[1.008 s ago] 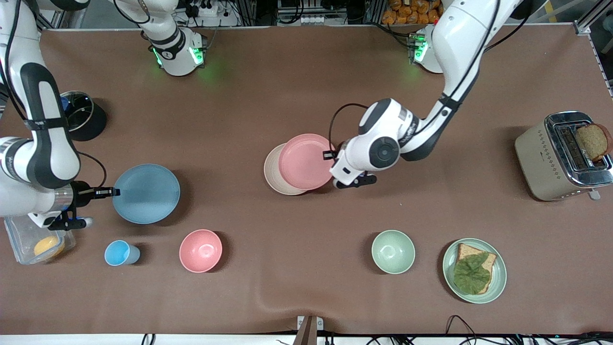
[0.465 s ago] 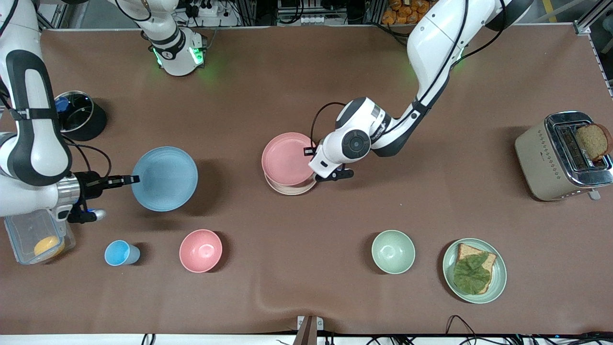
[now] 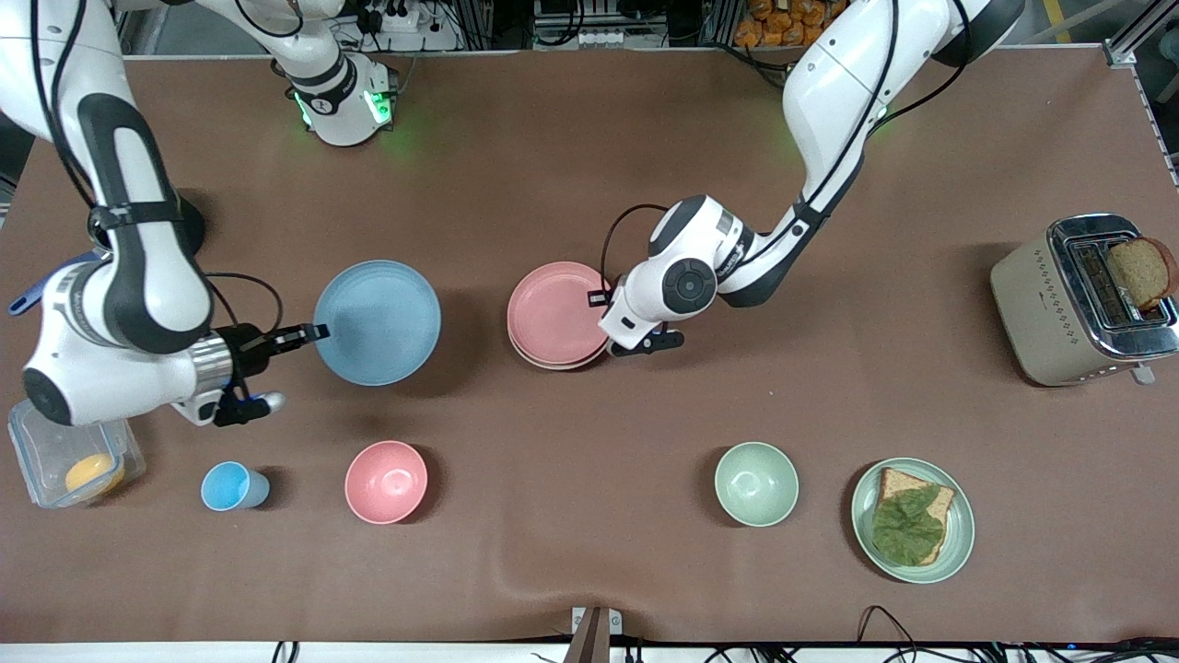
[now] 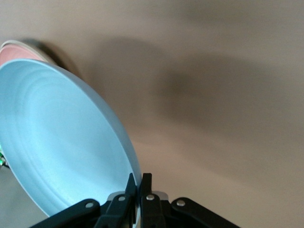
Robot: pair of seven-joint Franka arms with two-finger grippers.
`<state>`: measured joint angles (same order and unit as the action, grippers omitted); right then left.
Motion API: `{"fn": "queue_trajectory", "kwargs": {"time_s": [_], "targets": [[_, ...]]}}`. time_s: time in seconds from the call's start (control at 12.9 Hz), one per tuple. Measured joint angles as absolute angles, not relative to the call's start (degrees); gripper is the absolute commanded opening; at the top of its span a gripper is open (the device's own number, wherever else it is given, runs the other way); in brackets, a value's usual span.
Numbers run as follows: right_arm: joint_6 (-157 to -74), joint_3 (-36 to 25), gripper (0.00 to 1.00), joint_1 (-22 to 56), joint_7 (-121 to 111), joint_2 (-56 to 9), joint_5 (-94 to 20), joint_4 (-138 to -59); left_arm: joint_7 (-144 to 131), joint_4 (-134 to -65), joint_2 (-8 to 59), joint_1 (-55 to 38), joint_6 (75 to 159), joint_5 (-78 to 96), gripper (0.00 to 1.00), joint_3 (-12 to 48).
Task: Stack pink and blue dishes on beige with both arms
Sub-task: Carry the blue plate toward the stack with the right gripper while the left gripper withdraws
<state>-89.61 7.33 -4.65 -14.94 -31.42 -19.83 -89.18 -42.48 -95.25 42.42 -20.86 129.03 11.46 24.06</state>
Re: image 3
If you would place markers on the aluminium frame profile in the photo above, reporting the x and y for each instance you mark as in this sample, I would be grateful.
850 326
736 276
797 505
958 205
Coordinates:
1138 37

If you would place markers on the clear plastic container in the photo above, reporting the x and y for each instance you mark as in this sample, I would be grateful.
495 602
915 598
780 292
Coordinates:
41 460

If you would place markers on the green lettuce leaf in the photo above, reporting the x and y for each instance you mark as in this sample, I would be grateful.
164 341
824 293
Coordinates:
907 529

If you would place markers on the blue plate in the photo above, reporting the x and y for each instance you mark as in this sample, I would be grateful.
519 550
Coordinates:
378 322

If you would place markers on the brown bread slice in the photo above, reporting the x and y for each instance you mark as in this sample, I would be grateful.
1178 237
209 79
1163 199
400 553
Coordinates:
893 481

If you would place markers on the small white power strip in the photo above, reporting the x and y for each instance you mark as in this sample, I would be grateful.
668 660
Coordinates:
608 40

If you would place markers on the beige plate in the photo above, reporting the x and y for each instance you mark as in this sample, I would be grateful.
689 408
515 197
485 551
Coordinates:
553 367

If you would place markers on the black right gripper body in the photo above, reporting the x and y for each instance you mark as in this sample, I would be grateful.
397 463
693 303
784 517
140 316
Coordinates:
247 347

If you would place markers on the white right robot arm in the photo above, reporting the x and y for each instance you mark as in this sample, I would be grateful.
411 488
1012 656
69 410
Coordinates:
138 276

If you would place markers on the green bowl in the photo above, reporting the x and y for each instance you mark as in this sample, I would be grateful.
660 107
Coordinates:
756 484

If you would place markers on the grey metal table clamp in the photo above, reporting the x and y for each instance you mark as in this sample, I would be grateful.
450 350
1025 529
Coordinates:
594 635

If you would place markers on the yellow round food item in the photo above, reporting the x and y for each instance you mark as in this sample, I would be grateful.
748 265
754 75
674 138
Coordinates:
94 473

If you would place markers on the beige chrome toaster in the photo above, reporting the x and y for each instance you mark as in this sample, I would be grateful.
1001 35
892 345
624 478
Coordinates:
1032 313

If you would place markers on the pink bowl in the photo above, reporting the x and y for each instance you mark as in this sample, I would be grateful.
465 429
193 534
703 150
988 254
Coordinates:
386 482

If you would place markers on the brown toast slice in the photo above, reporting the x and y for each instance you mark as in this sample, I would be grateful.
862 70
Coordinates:
1142 272

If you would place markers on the orange snack pile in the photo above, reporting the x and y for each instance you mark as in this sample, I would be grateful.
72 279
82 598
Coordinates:
783 23

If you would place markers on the blue cup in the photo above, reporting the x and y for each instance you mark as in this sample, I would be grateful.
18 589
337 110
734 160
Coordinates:
230 486

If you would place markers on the pink plate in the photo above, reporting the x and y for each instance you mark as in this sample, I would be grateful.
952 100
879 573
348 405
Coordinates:
557 313

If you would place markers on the green plate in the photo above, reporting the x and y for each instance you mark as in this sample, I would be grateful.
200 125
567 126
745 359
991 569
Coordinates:
960 539

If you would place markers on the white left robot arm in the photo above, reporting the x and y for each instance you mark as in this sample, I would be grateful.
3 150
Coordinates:
829 92

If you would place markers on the brown table mat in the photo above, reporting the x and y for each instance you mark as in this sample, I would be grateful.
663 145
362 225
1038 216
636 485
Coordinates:
553 184

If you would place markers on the blue utensil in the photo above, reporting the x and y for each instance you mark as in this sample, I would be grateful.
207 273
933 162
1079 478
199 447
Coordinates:
23 304

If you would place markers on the black pot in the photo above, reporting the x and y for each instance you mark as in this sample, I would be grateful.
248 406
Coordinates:
192 226

